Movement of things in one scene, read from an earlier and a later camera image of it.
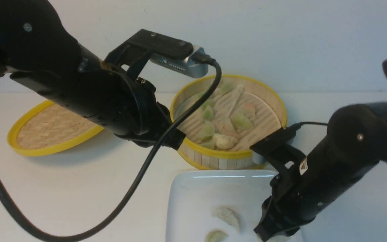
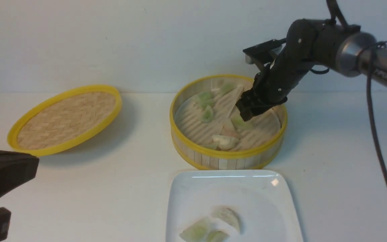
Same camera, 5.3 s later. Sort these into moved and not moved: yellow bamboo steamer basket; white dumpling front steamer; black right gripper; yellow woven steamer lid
Moved: black right gripper
Not moved: white dumpling front steamer; yellow bamboo steamer basket; yellow woven steamer lid
